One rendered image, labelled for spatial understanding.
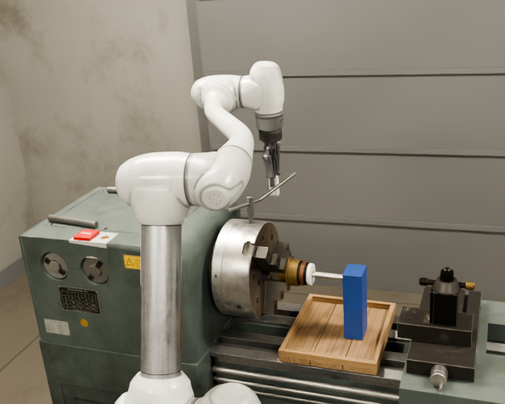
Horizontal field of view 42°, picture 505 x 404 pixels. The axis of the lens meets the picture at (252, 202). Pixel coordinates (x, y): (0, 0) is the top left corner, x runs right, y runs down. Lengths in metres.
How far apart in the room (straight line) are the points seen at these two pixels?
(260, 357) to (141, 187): 0.77
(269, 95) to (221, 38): 1.97
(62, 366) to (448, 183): 2.41
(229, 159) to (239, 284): 0.55
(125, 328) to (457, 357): 1.00
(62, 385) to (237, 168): 1.19
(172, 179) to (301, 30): 2.37
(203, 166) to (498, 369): 1.00
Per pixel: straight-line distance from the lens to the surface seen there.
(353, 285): 2.06
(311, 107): 3.92
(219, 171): 1.56
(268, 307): 2.16
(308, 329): 2.21
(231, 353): 2.17
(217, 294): 2.08
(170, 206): 1.60
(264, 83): 2.05
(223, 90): 2.06
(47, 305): 2.31
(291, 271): 2.10
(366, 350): 2.11
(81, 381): 2.42
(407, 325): 1.99
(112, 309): 2.17
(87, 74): 4.52
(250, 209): 2.10
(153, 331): 1.66
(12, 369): 3.98
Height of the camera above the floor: 2.06
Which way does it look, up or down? 21 degrees down
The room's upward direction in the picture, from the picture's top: 5 degrees counter-clockwise
